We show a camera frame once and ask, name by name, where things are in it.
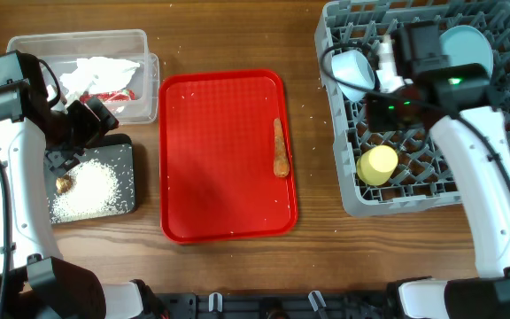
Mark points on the light blue plate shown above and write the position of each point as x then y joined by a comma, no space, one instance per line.
464,45

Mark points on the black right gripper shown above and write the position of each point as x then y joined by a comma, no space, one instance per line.
374,120

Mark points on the light blue bowl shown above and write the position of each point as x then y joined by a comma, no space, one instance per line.
353,67

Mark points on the yellow cup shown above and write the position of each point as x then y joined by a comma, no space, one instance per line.
376,166

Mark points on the grey dishwasher rack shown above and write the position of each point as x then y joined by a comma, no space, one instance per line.
422,179

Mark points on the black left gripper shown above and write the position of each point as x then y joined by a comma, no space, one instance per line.
92,128

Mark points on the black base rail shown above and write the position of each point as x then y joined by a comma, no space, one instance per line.
350,305

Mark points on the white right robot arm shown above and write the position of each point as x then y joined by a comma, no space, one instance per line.
420,86

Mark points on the black waste tray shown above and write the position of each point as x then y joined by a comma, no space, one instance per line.
122,177

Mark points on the clear plastic waste bin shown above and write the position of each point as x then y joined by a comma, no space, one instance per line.
62,50

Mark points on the red serving tray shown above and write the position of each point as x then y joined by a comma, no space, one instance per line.
216,157

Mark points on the brown mushroom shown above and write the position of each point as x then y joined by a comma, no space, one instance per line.
64,184

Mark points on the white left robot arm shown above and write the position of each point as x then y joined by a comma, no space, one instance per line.
35,137

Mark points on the white rice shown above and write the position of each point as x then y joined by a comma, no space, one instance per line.
91,190

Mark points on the orange carrot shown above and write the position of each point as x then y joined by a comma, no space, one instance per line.
281,161

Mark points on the red snack wrapper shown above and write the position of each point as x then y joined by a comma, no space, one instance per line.
122,95

